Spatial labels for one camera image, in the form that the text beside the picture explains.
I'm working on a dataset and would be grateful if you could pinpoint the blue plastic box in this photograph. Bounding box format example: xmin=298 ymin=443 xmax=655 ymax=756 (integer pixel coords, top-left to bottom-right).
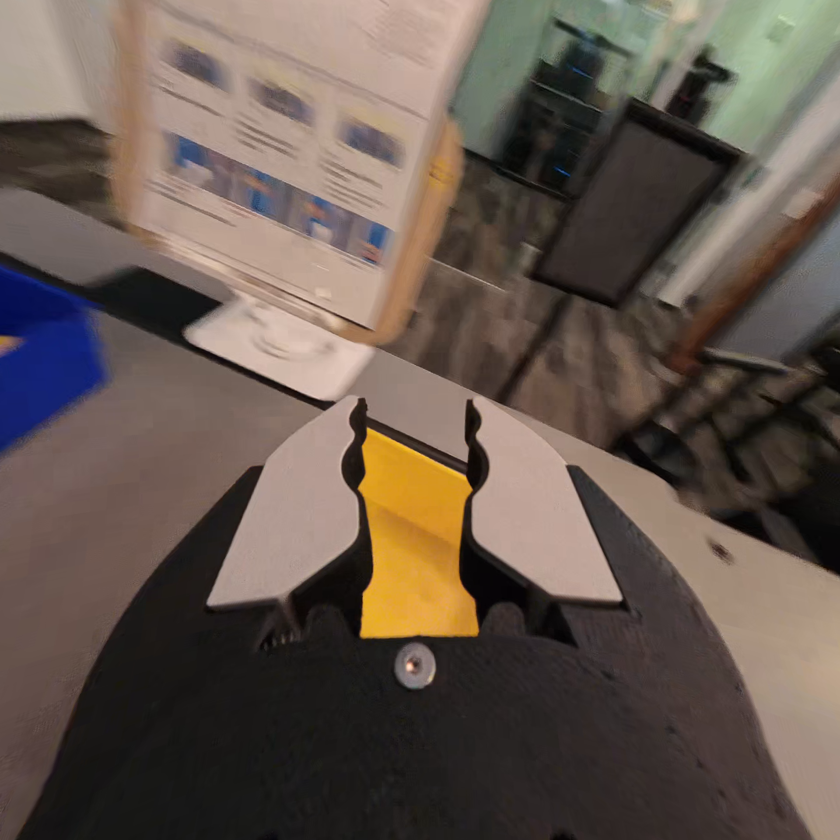
xmin=0 ymin=262 xmax=109 ymax=454

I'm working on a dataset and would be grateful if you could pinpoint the white board stand base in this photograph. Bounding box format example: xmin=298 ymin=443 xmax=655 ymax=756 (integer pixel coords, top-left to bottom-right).
xmin=184 ymin=298 xmax=375 ymax=401

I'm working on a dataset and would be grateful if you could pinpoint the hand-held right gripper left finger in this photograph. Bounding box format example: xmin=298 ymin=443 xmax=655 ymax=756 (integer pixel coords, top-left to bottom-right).
xmin=206 ymin=395 xmax=374 ymax=618

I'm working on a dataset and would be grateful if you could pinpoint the yellow plastic box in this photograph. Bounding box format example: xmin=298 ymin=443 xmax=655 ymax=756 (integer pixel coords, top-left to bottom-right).
xmin=360 ymin=427 xmax=480 ymax=639

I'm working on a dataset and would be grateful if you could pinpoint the wooden board with instruction sheet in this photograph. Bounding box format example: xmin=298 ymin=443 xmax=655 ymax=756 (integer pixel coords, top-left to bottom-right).
xmin=112 ymin=0 xmax=493 ymax=347

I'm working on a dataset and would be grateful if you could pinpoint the black framed screen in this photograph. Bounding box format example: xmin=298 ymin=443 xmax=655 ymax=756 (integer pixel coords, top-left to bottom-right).
xmin=532 ymin=98 xmax=749 ymax=309

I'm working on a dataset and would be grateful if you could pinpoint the dark rectangular table plate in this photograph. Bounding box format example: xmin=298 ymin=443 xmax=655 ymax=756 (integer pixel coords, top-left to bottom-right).
xmin=85 ymin=266 xmax=221 ymax=342

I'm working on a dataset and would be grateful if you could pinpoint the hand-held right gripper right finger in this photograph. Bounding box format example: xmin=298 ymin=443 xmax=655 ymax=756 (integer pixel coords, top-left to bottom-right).
xmin=459 ymin=397 xmax=624 ymax=608

